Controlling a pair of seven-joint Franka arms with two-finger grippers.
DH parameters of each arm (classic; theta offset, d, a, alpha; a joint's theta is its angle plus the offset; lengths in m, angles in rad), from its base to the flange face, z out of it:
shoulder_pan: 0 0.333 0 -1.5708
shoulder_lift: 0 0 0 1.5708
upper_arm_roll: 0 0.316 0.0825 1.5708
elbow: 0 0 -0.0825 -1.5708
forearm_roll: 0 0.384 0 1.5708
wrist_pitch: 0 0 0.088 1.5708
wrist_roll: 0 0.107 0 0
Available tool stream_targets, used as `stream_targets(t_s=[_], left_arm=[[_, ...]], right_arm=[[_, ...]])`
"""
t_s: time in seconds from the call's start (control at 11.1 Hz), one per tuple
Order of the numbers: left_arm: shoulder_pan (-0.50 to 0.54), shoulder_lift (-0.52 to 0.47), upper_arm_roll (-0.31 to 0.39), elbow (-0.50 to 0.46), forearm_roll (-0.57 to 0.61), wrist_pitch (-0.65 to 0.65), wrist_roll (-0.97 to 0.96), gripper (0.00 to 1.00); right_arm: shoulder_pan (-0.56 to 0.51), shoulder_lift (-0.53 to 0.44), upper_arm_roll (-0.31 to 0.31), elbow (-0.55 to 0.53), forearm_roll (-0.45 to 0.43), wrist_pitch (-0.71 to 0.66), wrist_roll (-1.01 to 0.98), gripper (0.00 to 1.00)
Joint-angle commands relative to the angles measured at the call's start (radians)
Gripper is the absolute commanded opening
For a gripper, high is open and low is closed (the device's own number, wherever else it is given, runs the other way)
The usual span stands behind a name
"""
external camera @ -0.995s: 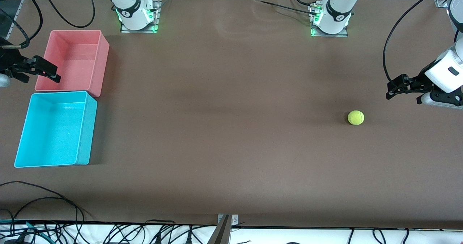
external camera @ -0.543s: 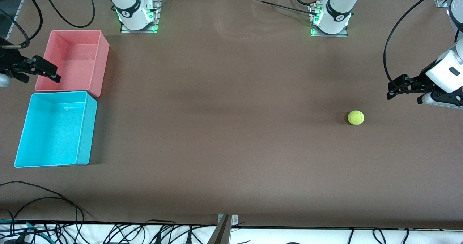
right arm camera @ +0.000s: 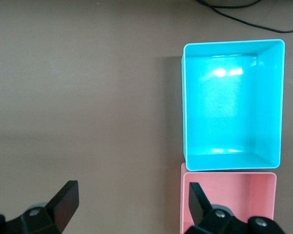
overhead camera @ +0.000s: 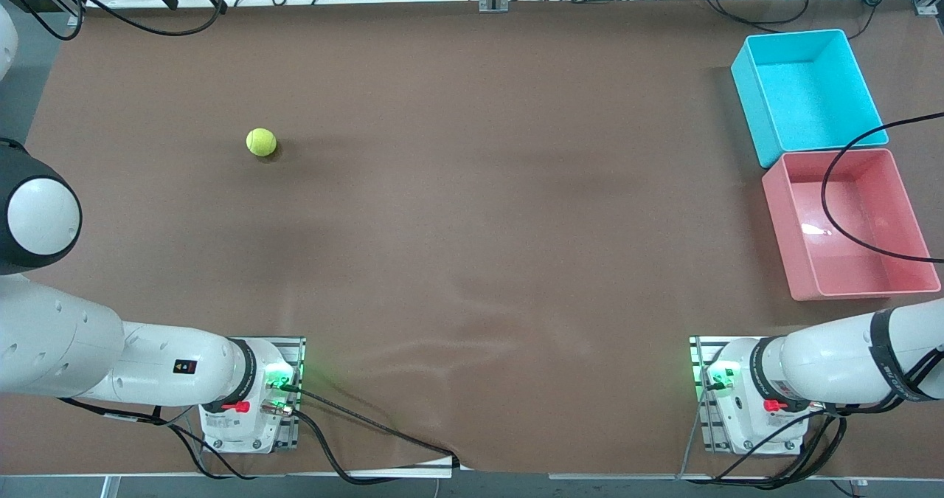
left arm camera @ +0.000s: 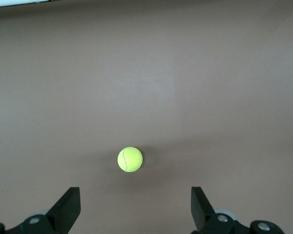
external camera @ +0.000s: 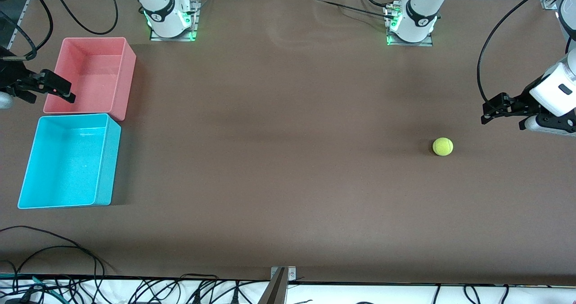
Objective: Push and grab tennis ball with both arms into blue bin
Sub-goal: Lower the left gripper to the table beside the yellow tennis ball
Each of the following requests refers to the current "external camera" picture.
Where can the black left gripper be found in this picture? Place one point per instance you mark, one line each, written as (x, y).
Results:
(521, 99)

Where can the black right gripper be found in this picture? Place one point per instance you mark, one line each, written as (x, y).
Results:
(10, 75)

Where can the yellow-green tennis ball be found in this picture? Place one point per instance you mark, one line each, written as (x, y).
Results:
(443, 146)

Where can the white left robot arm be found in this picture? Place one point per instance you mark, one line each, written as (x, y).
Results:
(418, 15)

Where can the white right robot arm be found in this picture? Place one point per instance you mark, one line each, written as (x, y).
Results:
(164, 6)

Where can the pink plastic bin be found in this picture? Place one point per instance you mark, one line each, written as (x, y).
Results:
(96, 76)

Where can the blue plastic bin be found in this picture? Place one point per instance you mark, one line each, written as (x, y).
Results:
(67, 169)

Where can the black power plug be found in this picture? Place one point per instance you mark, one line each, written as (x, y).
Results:
(22, 297)

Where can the brown table cover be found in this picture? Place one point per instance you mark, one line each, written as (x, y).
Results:
(288, 160)

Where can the dark metal pole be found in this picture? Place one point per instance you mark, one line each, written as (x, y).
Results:
(275, 292)

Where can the aluminium frame rail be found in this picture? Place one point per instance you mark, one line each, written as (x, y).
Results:
(20, 22)

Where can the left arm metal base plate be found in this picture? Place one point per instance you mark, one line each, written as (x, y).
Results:
(425, 43)

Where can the metal corner bracket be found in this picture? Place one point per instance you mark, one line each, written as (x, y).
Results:
(551, 3)

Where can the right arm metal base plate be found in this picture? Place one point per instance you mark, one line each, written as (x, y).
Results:
(196, 20)

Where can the silver metal mount bracket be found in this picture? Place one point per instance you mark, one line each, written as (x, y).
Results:
(291, 273)

